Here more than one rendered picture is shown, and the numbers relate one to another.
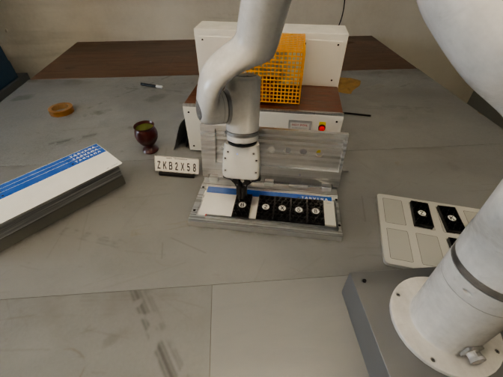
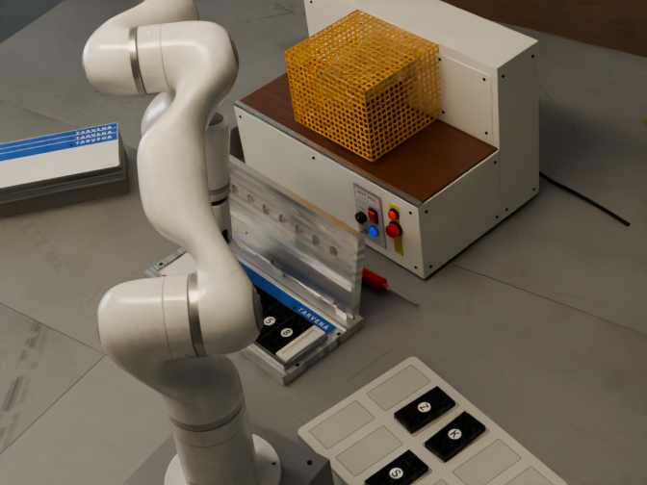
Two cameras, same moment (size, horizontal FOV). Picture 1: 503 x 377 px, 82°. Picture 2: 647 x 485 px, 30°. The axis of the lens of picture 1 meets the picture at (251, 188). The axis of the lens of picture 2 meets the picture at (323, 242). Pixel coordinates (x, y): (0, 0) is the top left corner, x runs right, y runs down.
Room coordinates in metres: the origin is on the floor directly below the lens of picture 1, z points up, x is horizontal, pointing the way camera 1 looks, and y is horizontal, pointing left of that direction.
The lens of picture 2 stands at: (-0.49, -1.42, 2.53)
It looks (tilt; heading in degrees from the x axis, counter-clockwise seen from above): 41 degrees down; 46
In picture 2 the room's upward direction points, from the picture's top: 9 degrees counter-clockwise
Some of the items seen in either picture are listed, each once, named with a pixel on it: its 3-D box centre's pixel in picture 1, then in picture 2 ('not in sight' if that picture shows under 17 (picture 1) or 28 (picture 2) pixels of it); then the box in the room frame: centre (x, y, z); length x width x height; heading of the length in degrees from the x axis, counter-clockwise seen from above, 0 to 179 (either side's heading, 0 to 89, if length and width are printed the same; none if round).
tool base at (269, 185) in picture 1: (266, 203); (248, 295); (0.63, -0.05, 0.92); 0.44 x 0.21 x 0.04; 82
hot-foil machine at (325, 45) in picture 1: (292, 88); (424, 125); (1.08, -0.16, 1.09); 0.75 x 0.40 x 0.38; 82
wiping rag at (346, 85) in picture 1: (342, 82); not in sight; (1.58, -0.51, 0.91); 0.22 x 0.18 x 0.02; 151
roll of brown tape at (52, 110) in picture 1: (61, 109); not in sight; (1.26, 0.90, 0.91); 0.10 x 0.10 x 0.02
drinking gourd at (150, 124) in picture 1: (147, 138); not in sight; (0.94, 0.40, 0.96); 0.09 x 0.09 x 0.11
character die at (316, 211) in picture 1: (315, 212); (287, 334); (0.58, -0.19, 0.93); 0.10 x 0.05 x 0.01; 172
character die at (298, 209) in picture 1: (298, 211); (270, 322); (0.59, -0.14, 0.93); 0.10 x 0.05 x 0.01; 172
